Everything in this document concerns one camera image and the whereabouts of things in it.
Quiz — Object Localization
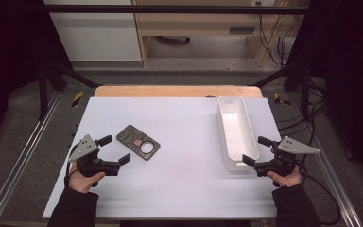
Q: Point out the hanging cable bundle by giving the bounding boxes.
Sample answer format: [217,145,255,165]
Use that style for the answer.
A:
[257,13,298,68]

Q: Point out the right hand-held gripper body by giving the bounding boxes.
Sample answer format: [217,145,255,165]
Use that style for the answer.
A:
[253,135,321,178]

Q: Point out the black frame strut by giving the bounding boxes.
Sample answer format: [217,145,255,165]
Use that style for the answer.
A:
[249,59,312,118]
[37,59,102,121]

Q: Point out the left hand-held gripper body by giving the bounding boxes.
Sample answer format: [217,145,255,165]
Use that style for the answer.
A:
[67,134,121,178]

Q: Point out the black floor cables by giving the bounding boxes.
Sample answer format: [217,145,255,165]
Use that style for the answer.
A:
[277,79,329,140]

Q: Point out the black curtain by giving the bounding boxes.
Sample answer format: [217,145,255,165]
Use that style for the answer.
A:
[296,0,363,185]
[0,0,74,154]

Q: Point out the black horizontal frame bar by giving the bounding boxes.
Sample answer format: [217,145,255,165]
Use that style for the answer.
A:
[43,4,310,15]

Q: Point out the wooden desk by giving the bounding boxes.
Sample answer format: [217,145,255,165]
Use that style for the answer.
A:
[131,0,301,68]

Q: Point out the person's left hand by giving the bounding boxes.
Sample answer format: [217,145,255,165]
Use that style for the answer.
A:
[68,169,107,194]

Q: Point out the white cabinet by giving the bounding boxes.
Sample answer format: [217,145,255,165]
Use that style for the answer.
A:
[43,0,143,63]

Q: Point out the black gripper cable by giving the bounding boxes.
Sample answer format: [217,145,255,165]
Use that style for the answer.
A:
[63,143,80,187]
[296,159,342,226]

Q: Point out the person's right hand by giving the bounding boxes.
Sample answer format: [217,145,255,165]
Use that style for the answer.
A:
[266,166,303,188]

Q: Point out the white plastic bin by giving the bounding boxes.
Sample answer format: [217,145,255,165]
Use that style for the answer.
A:
[216,95,261,173]

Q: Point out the aluminium rail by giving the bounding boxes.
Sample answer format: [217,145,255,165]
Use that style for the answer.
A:
[311,138,363,227]
[0,91,62,227]

